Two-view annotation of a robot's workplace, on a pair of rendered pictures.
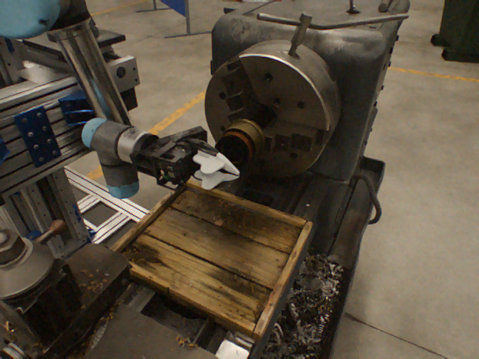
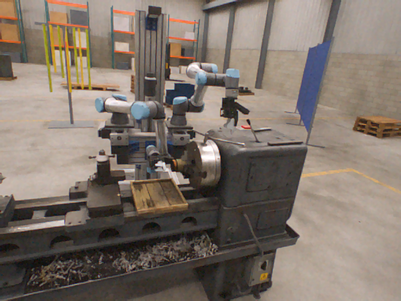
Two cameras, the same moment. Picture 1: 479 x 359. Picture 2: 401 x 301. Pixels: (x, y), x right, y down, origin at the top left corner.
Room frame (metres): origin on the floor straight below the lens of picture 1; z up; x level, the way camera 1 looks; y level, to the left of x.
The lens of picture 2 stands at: (-0.47, -1.06, 1.75)
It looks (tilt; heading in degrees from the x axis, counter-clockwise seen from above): 20 degrees down; 39
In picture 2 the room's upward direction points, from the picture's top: 6 degrees clockwise
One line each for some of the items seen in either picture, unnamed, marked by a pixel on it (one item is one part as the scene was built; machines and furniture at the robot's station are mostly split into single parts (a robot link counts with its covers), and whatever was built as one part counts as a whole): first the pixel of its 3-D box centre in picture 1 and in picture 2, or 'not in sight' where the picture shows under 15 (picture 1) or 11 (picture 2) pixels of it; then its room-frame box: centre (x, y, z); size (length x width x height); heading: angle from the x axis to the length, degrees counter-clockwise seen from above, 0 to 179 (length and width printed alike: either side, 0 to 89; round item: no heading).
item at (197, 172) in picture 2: (293, 137); (194, 171); (0.63, -0.14, 1.08); 0.12 x 0.11 x 0.05; 62
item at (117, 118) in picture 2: not in sight; (120, 116); (0.70, 0.78, 1.21); 0.15 x 0.15 x 0.10
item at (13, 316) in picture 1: (38, 292); (103, 166); (0.25, 0.25, 1.07); 0.07 x 0.07 x 0.10; 62
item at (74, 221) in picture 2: not in sight; (95, 199); (0.17, 0.21, 0.90); 0.47 x 0.30 x 0.06; 62
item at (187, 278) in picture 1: (214, 243); (157, 194); (0.49, 0.04, 0.89); 0.36 x 0.30 x 0.04; 62
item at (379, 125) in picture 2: not in sight; (379, 126); (8.96, -0.35, 0.22); 1.25 x 0.86 x 0.44; 156
